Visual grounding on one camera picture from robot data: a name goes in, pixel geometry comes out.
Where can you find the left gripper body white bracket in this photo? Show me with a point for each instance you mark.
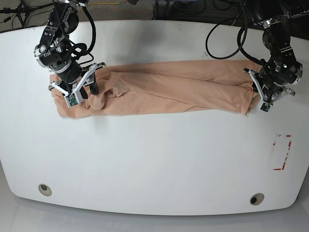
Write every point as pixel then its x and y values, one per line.
pixel 268 94

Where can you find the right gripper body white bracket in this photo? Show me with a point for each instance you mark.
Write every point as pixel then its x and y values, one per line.
pixel 86 79

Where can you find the peach T-shirt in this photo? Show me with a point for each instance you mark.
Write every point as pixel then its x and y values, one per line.
pixel 167 87

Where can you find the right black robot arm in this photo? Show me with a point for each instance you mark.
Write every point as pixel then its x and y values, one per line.
pixel 73 63

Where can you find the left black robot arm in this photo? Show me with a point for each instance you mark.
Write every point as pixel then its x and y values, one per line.
pixel 282 69

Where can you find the red tape rectangle marking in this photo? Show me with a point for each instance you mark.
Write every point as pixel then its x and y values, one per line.
pixel 280 151

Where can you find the white power strip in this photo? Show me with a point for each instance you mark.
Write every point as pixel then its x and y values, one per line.
pixel 298 12

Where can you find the right table grommet hole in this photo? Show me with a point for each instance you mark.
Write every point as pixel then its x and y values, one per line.
pixel 257 199

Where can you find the table grommet hole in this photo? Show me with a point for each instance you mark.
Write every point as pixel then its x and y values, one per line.
pixel 45 190
pixel 257 199

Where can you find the left table grommet hole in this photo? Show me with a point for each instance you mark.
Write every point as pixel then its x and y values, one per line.
pixel 45 190

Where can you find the black tripod stand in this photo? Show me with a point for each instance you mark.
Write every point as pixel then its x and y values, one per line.
pixel 22 12

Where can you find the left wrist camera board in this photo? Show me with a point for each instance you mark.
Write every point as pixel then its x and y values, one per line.
pixel 265 107

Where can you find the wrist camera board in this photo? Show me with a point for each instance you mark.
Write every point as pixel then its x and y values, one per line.
pixel 71 100
pixel 265 107

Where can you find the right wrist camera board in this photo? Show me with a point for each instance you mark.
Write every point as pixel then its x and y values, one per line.
pixel 71 100

